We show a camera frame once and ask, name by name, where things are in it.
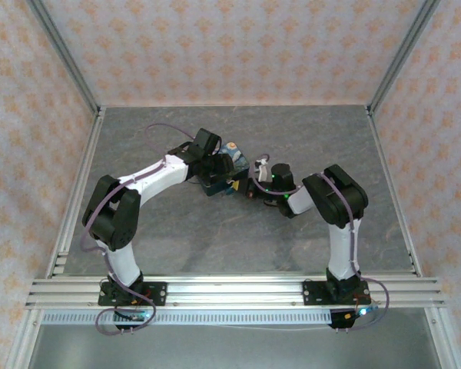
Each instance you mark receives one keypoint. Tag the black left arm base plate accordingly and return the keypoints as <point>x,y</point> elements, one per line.
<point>157,294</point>

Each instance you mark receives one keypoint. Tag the aluminium table side rail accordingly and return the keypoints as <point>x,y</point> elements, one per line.
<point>81,180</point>
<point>390,180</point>

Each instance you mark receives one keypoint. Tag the aluminium cross rail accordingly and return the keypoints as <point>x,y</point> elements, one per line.
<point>234,292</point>

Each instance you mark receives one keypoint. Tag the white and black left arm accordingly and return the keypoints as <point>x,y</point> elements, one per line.
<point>153,177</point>

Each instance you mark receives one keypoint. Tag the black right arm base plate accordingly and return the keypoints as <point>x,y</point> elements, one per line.
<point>311,294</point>

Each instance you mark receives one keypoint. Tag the aluminium frame leg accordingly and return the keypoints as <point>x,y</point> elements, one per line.
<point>440,338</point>
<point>23,338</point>

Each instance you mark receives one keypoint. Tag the aluminium frame post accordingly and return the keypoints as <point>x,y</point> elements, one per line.
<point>400,57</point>
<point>68,57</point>

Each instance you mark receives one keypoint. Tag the starry night print tin box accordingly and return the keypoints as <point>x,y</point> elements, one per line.
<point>236,163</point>

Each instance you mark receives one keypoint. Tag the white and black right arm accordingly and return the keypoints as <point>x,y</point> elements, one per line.
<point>342,200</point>

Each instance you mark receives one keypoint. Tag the grey metal shelf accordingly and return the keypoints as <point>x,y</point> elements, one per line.
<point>234,348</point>

